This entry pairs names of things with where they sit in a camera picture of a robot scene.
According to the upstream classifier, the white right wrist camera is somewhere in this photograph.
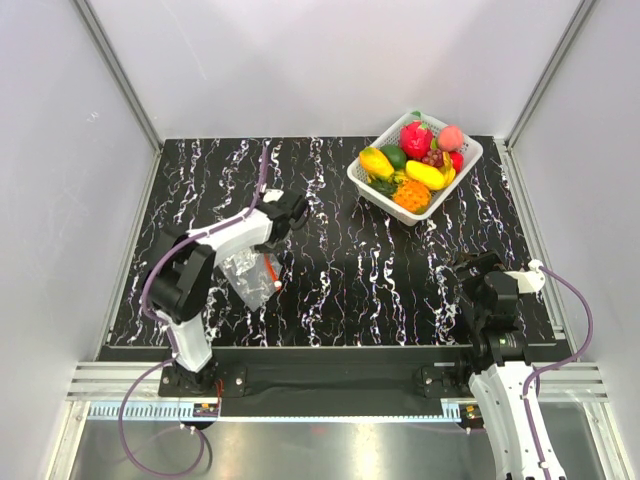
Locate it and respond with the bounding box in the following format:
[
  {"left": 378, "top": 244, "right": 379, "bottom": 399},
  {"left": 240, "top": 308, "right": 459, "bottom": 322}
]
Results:
[{"left": 505, "top": 259, "right": 546, "bottom": 295}]

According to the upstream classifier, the white slotted cable duct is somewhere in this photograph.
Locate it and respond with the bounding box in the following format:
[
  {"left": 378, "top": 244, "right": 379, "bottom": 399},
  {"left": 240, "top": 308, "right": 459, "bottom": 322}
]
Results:
[{"left": 87, "top": 401, "right": 219, "bottom": 422}]

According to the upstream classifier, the white plastic basket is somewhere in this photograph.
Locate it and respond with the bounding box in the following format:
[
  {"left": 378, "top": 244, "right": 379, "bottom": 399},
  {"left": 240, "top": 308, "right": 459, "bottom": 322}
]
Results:
[{"left": 347, "top": 111, "right": 483, "bottom": 226}]

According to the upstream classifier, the yellow orange papaya toy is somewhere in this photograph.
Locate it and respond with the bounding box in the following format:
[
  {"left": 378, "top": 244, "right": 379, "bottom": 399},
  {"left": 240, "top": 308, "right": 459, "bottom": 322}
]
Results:
[{"left": 359, "top": 147, "right": 395, "bottom": 181}]

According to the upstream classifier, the green avocado toy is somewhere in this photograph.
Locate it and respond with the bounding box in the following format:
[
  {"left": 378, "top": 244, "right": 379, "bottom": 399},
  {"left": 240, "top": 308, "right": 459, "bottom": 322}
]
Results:
[{"left": 380, "top": 144, "right": 407, "bottom": 171}]

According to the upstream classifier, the orange pineapple toy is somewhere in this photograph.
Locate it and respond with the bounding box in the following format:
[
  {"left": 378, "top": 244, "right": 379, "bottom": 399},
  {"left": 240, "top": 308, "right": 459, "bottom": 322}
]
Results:
[{"left": 392, "top": 180, "right": 431, "bottom": 215}]

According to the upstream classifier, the pink peach toy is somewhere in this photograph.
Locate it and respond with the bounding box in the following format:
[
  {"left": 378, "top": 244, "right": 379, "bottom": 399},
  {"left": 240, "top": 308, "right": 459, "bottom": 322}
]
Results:
[{"left": 437, "top": 125, "right": 465, "bottom": 152}]

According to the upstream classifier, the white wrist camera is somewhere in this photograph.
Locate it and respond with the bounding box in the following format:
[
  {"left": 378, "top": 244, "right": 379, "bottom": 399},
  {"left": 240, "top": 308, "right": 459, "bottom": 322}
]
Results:
[
  {"left": 262, "top": 189, "right": 284, "bottom": 203},
  {"left": 505, "top": 259, "right": 546, "bottom": 295}
]

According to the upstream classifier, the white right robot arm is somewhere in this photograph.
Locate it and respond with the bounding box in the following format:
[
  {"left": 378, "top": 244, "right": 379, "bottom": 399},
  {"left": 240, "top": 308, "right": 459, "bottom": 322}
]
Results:
[{"left": 452, "top": 251, "right": 567, "bottom": 479}]

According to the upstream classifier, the red strawberry toy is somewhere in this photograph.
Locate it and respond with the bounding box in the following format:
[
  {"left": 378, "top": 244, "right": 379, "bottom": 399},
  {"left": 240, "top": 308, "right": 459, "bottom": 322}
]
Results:
[{"left": 449, "top": 151, "right": 464, "bottom": 174}]

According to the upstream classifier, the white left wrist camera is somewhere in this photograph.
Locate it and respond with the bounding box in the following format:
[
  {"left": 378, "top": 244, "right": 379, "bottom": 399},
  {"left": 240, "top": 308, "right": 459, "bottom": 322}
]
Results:
[{"left": 262, "top": 189, "right": 284, "bottom": 203}]

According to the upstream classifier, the purple grape bunch toy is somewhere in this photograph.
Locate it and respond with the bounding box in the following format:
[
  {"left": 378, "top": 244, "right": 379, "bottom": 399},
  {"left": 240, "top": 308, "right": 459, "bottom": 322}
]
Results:
[{"left": 421, "top": 148, "right": 444, "bottom": 168}]

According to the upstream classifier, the clear zip top bag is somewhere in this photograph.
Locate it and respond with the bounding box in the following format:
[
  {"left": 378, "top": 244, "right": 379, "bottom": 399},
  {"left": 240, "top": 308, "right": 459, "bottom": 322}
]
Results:
[{"left": 218, "top": 249, "right": 283, "bottom": 311}]

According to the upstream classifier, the red dragon fruit toy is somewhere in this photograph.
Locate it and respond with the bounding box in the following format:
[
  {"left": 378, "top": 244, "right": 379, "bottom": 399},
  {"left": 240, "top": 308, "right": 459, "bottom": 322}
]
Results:
[{"left": 399, "top": 121, "right": 433, "bottom": 160}]

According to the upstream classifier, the yellow banana toy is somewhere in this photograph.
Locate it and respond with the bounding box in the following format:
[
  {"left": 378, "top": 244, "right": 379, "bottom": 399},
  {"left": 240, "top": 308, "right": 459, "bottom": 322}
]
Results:
[{"left": 440, "top": 152, "right": 456, "bottom": 188}]

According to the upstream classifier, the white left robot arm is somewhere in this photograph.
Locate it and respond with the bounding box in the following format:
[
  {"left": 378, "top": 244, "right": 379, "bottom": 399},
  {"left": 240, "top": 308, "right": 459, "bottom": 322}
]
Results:
[{"left": 141, "top": 190, "right": 309, "bottom": 396}]

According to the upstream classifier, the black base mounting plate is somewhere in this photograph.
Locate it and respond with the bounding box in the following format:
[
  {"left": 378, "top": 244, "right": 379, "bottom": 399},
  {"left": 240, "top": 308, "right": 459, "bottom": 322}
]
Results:
[{"left": 158, "top": 345, "right": 475, "bottom": 418}]

